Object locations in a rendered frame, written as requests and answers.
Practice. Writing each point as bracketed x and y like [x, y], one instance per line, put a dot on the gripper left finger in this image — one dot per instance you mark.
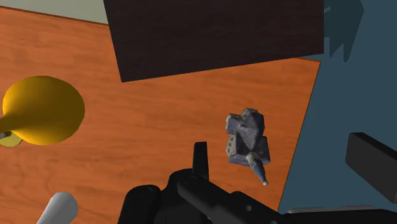
[200, 158]

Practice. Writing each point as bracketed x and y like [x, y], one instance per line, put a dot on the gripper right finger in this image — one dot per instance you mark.
[372, 161]

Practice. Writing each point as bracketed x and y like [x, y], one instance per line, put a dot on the grey stone figure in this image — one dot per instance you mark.
[246, 136]

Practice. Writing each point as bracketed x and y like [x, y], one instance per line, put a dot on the orange wooden table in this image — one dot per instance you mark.
[139, 124]

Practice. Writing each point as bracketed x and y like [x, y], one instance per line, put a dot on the white cylinder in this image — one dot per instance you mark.
[60, 208]

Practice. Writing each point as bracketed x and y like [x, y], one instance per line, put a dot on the yellow table lamp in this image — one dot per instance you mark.
[43, 108]

